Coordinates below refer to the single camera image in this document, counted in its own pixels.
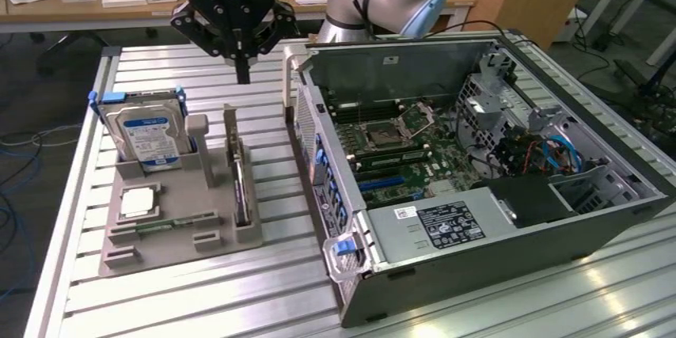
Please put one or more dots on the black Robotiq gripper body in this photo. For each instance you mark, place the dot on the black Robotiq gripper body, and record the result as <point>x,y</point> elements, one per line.
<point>233,1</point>

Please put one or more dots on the GPU graphics card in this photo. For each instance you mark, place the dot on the GPU graphics card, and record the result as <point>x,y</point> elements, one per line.
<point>241,179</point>

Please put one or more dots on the hard disk in blue caddy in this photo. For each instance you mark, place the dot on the hard disk in blue caddy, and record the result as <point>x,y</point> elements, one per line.
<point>149,136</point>

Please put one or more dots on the CPU socket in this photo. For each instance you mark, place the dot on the CPU socket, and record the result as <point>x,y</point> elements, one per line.
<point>385,136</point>

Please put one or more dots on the metal socket cover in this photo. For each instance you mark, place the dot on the metal socket cover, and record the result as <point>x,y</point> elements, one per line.
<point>421,116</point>

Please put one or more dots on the grey parts rack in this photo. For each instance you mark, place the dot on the grey parts rack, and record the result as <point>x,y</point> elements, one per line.
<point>179,195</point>

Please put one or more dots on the blue expansion slot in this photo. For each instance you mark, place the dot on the blue expansion slot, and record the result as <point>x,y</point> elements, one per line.
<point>382,184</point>

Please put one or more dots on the silver CPU chip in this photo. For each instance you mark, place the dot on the silver CPU chip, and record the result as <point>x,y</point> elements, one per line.
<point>138,201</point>

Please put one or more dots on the green motherboard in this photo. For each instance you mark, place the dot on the green motherboard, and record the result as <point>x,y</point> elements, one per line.
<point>423,172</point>

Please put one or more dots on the green RAM stick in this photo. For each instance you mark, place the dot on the green RAM stick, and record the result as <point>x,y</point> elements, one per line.
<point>159,225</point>

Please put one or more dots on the grey power supply unit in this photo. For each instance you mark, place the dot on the grey power supply unit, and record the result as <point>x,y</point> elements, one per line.
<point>391,231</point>

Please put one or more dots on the blue case latch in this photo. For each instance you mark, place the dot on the blue case latch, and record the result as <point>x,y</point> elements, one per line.
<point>343,247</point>

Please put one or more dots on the black drive bay box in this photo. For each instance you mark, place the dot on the black drive bay box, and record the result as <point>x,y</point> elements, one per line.
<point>529,199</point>

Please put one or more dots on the metal disk bay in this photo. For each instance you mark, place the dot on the metal disk bay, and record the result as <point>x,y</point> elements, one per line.
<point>591,191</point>

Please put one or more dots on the open black PC case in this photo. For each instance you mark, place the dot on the open black PC case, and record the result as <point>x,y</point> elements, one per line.
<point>475,282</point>

